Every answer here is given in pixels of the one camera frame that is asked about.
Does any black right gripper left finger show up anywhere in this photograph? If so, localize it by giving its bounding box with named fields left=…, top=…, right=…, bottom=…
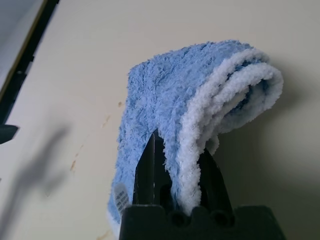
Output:
left=131, top=129, right=173, bottom=208

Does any brown liquid spill blob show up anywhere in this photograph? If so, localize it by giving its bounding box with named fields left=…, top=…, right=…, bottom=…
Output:
left=69, top=144, right=84, bottom=172

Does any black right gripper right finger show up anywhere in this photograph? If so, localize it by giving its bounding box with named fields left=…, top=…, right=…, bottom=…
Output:
left=197, top=146, right=235, bottom=218

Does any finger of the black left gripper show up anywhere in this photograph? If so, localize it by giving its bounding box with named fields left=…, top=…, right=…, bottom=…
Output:
left=0, top=123, right=20, bottom=145

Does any blue terry cloth rag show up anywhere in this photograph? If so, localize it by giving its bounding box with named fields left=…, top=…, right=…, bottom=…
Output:
left=106, top=38, right=285, bottom=238

